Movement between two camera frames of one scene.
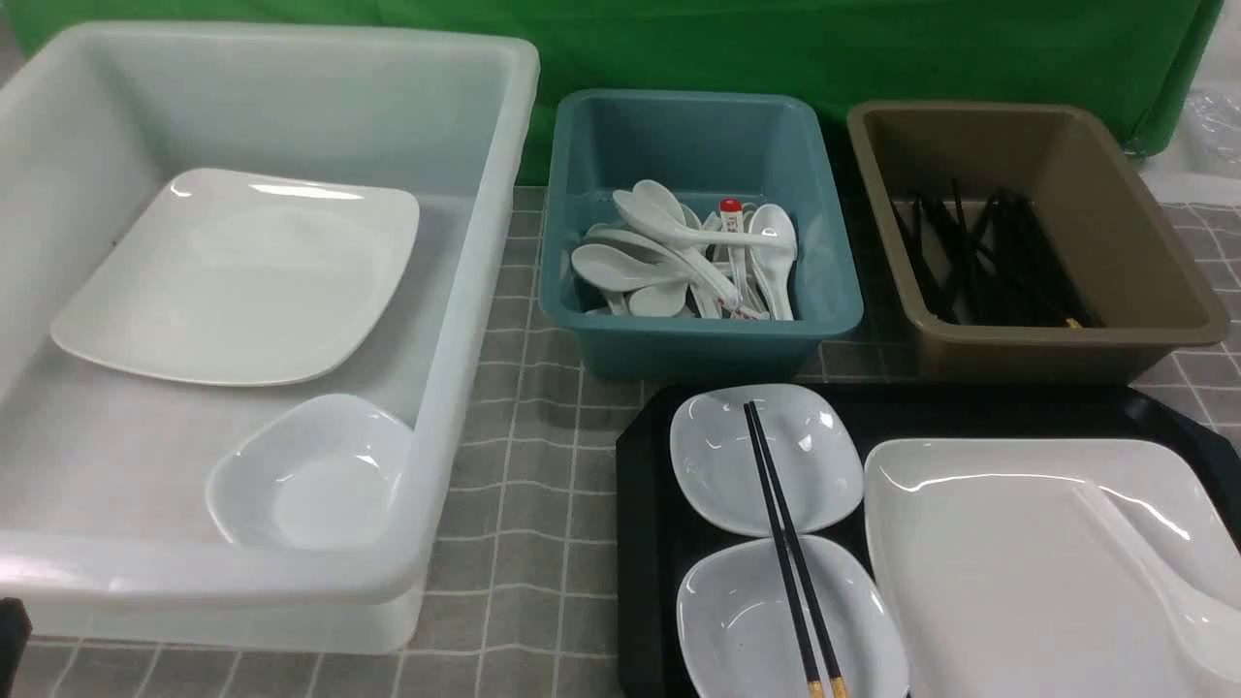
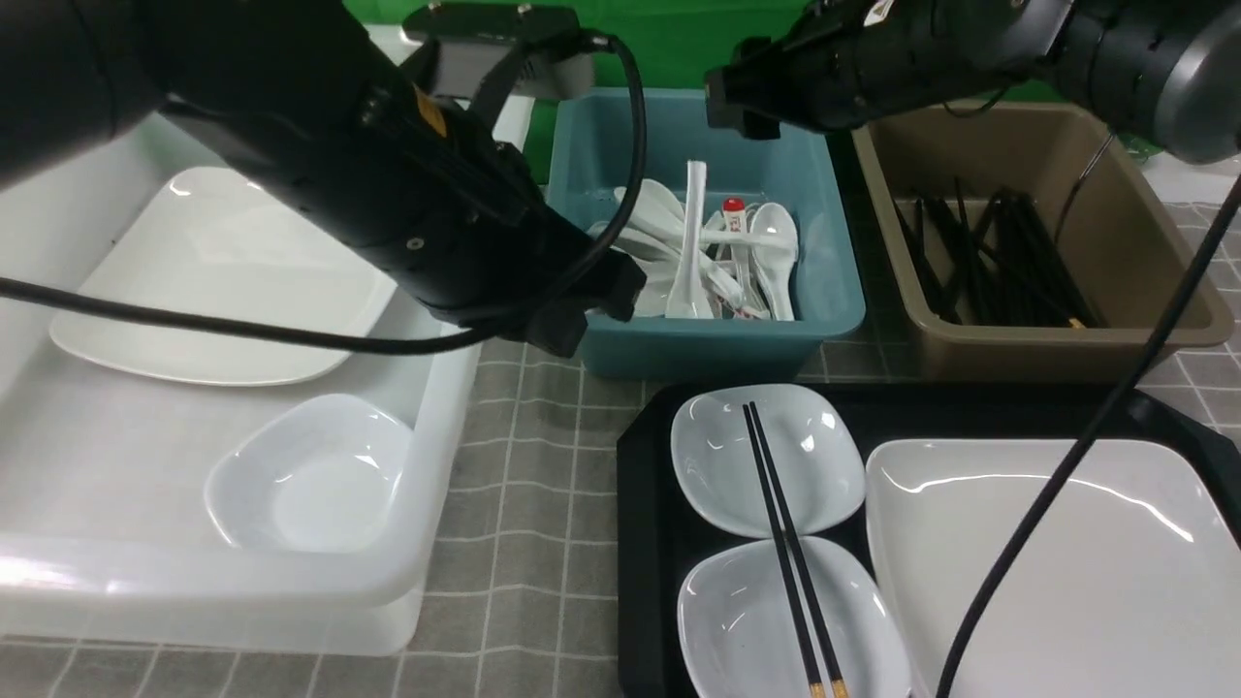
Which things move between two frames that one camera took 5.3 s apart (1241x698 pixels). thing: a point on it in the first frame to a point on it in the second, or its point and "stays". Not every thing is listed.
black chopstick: (831, 671) stays
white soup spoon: (1210, 625) to (692, 297)
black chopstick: (798, 617) stays
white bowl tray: (736, 634) stays
